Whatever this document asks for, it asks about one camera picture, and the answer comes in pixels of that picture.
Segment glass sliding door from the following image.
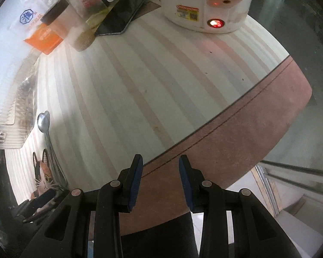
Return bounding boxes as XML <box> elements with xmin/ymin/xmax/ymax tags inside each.
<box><xmin>254</xmin><ymin>0</ymin><xmax>323</xmax><ymax>172</ymax></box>

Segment white-lidded seasoning bottle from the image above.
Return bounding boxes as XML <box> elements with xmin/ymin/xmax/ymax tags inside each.
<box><xmin>50</xmin><ymin>0</ymin><xmax>111</xmax><ymax>31</ymax></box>

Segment person's dark pants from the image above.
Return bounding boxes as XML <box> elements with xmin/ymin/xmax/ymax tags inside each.
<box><xmin>121</xmin><ymin>212</ymin><xmax>200</xmax><ymax>258</ymax></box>

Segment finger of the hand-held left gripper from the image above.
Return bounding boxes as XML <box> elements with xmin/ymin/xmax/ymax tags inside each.
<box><xmin>30</xmin><ymin>189</ymin><xmax>57</xmax><ymax>207</ymax></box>

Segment metal spoon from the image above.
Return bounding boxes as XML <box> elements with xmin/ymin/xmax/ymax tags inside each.
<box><xmin>36</xmin><ymin>111</ymin><xmax>68</xmax><ymax>189</ymax></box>

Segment clear plastic storage container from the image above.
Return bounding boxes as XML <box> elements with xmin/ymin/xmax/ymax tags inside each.
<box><xmin>0</xmin><ymin>56</ymin><xmax>39</xmax><ymax>150</ymax></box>

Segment brown coaster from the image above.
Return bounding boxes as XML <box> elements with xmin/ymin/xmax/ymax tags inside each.
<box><xmin>132</xmin><ymin>0</ymin><xmax>162</xmax><ymax>23</ymax></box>

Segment brown-lidded seasoning jar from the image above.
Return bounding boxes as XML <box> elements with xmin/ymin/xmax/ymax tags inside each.
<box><xmin>40</xmin><ymin>0</ymin><xmax>95</xmax><ymax>52</ymax></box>

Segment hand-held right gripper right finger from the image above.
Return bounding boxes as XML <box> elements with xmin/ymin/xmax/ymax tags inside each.
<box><xmin>178</xmin><ymin>154</ymin><xmax>302</xmax><ymax>258</ymax></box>

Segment pink and white electric kettle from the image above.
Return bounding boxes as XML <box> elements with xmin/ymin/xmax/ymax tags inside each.
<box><xmin>153</xmin><ymin>0</ymin><xmax>259</xmax><ymax>35</ymax></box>

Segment orange and white salt bag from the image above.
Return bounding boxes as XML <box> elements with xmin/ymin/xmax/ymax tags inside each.
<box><xmin>8</xmin><ymin>0</ymin><xmax>64</xmax><ymax>55</ymax></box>

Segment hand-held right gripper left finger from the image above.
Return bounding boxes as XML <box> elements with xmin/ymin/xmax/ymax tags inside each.
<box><xmin>22</xmin><ymin>154</ymin><xmax>144</xmax><ymax>258</ymax></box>

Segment striped cat print tablecloth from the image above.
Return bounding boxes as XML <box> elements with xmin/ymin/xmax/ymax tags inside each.
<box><xmin>0</xmin><ymin>5</ymin><xmax>313</xmax><ymax>237</ymax></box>

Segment black smartphone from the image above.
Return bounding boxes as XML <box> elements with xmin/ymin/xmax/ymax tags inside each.
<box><xmin>94</xmin><ymin>0</ymin><xmax>153</xmax><ymax>36</ymax></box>

